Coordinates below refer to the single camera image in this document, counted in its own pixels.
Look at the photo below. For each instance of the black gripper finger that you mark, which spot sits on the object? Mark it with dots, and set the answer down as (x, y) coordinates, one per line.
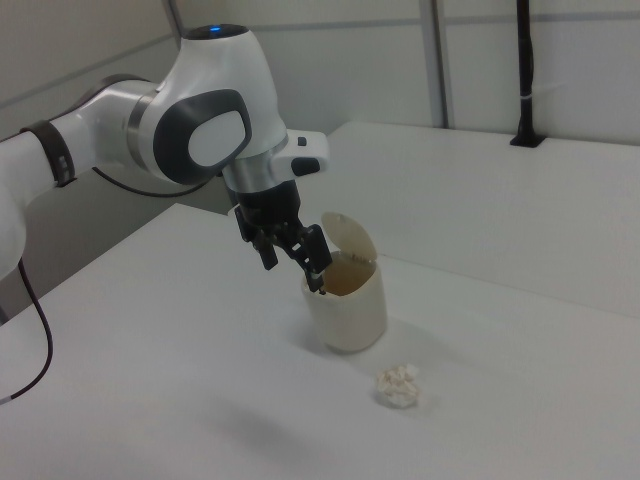
(269, 256)
(315, 250)

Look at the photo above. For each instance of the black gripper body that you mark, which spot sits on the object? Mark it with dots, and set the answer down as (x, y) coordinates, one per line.
(267, 207)

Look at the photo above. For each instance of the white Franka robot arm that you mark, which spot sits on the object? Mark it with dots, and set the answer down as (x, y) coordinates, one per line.
(210, 80)

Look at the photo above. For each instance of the small cream bin with lid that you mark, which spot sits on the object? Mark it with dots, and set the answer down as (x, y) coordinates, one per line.
(350, 315)

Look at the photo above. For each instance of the crumpled white paper ball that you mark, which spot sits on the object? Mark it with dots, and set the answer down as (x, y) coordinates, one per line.
(396, 386)

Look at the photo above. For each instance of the black pole with clamp base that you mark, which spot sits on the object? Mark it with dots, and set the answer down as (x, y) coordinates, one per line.
(526, 75)

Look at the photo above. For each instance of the grey metal partition post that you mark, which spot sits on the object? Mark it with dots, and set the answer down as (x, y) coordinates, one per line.
(441, 65)

